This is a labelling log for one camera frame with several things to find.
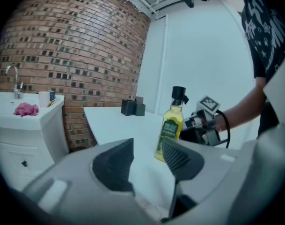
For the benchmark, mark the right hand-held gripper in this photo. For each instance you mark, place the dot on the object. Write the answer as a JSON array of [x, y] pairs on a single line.
[[206, 116]]

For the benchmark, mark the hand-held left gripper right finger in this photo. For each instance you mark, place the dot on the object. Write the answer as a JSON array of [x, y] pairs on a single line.
[[179, 159]]

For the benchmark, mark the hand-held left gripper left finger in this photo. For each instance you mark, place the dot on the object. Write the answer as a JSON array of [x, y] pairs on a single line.
[[111, 163]]

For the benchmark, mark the yellow oil bottle black cap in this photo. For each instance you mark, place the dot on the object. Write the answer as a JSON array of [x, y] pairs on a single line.
[[171, 123]]

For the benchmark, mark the person's right forearm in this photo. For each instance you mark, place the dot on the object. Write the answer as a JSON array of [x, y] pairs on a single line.
[[240, 109]]

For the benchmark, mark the grey desk organizer box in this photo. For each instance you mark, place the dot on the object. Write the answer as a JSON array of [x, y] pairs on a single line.
[[140, 108]]

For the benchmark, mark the black desk organizer box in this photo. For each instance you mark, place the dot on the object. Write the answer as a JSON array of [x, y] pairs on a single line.
[[128, 107]]

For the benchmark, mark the dark trousers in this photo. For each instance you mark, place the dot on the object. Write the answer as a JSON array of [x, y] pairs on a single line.
[[268, 121]]

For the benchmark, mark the white sink cabinet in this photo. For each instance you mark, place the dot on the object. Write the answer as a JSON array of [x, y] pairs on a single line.
[[27, 137]]

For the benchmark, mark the blue cup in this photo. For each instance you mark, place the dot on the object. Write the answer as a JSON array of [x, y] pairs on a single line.
[[52, 95]]

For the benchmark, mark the white cup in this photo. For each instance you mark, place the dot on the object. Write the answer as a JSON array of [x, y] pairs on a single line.
[[44, 99]]

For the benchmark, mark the pink rag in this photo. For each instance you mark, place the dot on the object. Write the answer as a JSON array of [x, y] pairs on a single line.
[[26, 109]]

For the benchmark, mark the chrome faucet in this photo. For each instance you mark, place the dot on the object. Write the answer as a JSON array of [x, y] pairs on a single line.
[[16, 83]]

